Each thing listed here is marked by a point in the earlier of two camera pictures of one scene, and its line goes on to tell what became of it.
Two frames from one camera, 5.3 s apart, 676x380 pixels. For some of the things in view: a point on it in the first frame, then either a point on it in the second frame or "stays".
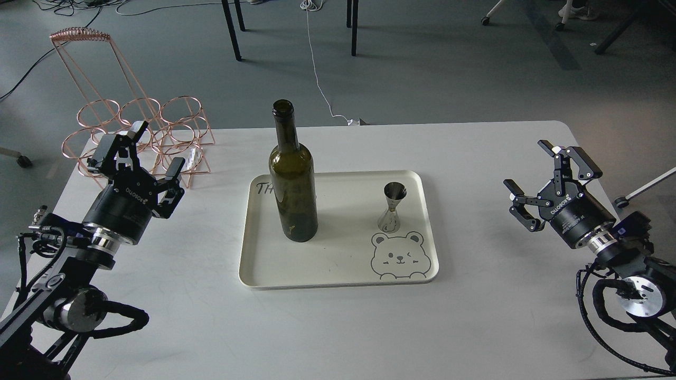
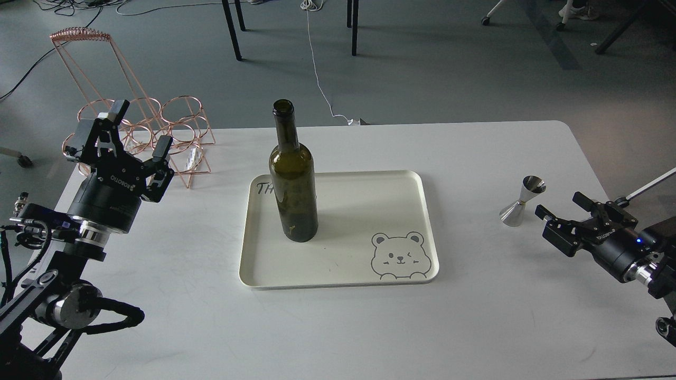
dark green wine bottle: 293,176 stays
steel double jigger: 390,221 → 512,215
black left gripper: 124,208 → 109,197
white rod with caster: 622,202 stays
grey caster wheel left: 22,160 stays
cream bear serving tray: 349,249 stays
